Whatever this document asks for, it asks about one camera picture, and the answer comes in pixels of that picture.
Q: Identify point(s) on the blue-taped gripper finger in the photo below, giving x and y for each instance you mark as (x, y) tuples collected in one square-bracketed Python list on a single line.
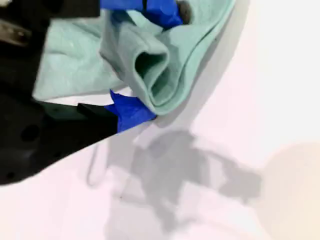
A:
[(160, 10), (125, 112)]

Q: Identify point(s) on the pale green T-shirt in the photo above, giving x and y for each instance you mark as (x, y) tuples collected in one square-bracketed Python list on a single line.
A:
[(75, 62)]

